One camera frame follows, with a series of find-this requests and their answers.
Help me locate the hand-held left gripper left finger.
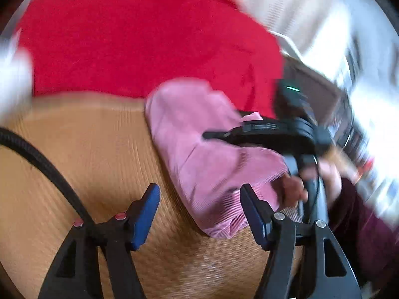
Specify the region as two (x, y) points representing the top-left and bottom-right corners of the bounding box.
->
(37, 183), (161, 299)

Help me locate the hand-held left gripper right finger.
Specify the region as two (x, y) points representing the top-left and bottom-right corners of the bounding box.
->
(240, 183), (364, 299)

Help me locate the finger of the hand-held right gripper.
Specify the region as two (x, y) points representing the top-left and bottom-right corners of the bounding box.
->
(202, 125), (244, 146)

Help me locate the pink jacket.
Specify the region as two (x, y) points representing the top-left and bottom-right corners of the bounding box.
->
(145, 78), (290, 239)

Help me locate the person's right hand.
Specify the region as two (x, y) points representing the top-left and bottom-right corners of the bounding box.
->
(274, 161), (343, 209)

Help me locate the woven bamboo mat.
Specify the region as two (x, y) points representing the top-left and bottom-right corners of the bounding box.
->
(0, 92), (306, 299)

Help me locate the beige dotted cover cloth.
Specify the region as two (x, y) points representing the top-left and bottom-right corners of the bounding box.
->
(231, 0), (343, 53)

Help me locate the red blanket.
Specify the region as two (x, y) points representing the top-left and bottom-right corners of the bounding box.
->
(15, 0), (284, 119)

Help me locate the white quilted pillow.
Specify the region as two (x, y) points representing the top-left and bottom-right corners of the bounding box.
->
(0, 29), (35, 119)

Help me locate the black braided cable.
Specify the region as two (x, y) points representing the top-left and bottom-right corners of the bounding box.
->
(0, 128), (94, 228)

